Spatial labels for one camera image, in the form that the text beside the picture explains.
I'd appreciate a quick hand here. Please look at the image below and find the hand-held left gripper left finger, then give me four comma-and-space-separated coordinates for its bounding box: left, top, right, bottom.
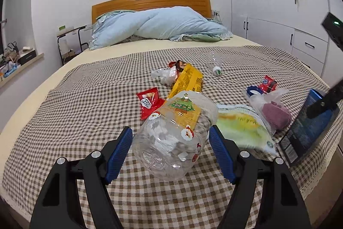
29, 126, 134, 229

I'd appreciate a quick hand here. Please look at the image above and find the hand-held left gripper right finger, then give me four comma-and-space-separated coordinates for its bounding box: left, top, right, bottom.
209, 124, 312, 229

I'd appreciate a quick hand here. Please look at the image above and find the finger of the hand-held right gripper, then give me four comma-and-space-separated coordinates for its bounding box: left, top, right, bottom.
306, 83, 343, 119

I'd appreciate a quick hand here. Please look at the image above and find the green and yellow food pouch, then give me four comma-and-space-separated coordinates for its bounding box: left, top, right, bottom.
216, 104, 277, 156

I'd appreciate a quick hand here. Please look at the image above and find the clear plastic jar with stickers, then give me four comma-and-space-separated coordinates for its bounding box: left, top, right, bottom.
132, 90, 218, 181

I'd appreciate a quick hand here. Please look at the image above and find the purple cloth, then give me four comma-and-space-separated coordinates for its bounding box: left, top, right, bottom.
261, 101, 292, 131

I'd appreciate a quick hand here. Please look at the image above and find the red snack packet white print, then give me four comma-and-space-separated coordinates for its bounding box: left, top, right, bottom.
136, 87, 166, 121

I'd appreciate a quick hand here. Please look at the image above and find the clear plastic bag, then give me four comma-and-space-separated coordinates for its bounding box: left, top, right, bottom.
244, 88, 292, 138

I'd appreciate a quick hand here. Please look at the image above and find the red and black snack wrapper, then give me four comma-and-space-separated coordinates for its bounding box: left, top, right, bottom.
258, 75, 278, 94

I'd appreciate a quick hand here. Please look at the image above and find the blue jar lid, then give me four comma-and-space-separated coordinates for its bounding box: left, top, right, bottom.
247, 85, 262, 97

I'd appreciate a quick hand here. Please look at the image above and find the long yellow snack bag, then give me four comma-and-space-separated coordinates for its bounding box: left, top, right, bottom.
167, 63, 204, 100

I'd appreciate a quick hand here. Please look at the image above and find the white plastic bag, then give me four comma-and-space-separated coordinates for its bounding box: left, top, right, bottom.
150, 66, 178, 85

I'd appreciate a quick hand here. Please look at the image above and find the clear plastic bottle white cap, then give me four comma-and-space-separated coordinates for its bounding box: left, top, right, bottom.
206, 52, 223, 76

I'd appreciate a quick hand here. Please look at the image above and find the red and orange snack wrapper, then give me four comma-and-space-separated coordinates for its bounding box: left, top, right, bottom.
168, 59, 186, 70

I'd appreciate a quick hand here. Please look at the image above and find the white wardrobe drawer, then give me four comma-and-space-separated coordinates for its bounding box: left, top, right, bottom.
291, 47, 325, 77
293, 29, 329, 63

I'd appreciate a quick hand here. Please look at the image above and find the brown checked blanket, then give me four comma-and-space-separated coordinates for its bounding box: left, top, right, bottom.
0, 45, 343, 229

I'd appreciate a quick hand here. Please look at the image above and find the wooden windowsill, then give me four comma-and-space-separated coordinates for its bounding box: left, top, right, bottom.
0, 53, 45, 88

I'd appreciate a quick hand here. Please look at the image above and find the black box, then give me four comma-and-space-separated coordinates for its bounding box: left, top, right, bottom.
19, 49, 36, 64

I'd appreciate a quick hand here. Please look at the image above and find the light blue item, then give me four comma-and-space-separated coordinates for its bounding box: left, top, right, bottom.
4, 64, 20, 76

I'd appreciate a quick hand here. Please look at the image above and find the light blue duvet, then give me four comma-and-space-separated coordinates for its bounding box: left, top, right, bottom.
88, 6, 233, 51

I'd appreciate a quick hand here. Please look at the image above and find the handbag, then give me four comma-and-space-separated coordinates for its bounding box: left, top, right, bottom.
3, 42, 19, 63

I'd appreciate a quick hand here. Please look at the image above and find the wooden headboard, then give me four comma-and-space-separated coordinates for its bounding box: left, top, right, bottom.
92, 0, 212, 24

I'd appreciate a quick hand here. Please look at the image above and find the black frame side table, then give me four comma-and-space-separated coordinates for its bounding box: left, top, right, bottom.
56, 26, 90, 66

